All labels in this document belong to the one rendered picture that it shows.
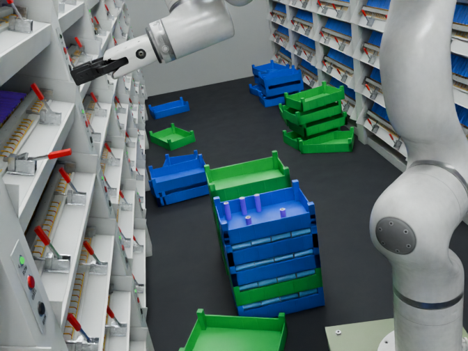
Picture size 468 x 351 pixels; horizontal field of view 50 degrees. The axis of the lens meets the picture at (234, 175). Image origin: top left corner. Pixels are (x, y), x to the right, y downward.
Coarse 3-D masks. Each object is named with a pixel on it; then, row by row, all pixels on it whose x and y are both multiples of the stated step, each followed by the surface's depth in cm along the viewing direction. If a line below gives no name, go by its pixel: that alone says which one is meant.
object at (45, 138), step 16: (16, 80) 117; (32, 80) 117; (48, 80) 118; (48, 96) 118; (64, 96) 120; (64, 112) 113; (48, 128) 101; (64, 128) 105; (16, 144) 90; (32, 144) 91; (48, 144) 93; (0, 160) 82; (48, 160) 87; (16, 176) 78; (32, 176) 79; (48, 176) 89; (16, 192) 65; (32, 192) 75; (16, 208) 66; (32, 208) 76
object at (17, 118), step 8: (32, 96) 111; (24, 104) 105; (32, 104) 109; (40, 104) 111; (16, 112) 99; (24, 112) 101; (8, 120) 94; (16, 120) 95; (24, 120) 102; (32, 120) 101; (8, 128) 90; (16, 128) 94; (0, 136) 86; (8, 136) 88; (0, 144) 83; (0, 152) 83; (8, 152) 84
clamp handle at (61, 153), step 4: (68, 148) 80; (52, 152) 80; (56, 152) 80; (60, 152) 79; (64, 152) 79; (68, 152) 79; (40, 156) 80; (44, 156) 80; (48, 156) 79; (52, 156) 79; (56, 156) 79; (60, 156) 80; (64, 156) 80; (28, 160) 79; (32, 160) 79; (36, 160) 79
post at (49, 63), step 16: (48, 48) 116; (32, 64) 116; (48, 64) 117; (64, 64) 118; (64, 80) 119; (80, 128) 124; (64, 144) 125; (80, 144) 125; (96, 176) 129; (96, 192) 131; (96, 208) 133; (112, 208) 142; (112, 256) 139; (112, 272) 141; (128, 272) 146; (144, 320) 158
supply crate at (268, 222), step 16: (272, 192) 176; (288, 192) 177; (240, 208) 176; (272, 208) 175; (288, 208) 173; (304, 208) 172; (224, 224) 155; (240, 224) 168; (256, 224) 157; (272, 224) 158; (288, 224) 159; (304, 224) 160; (224, 240) 158; (240, 240) 158
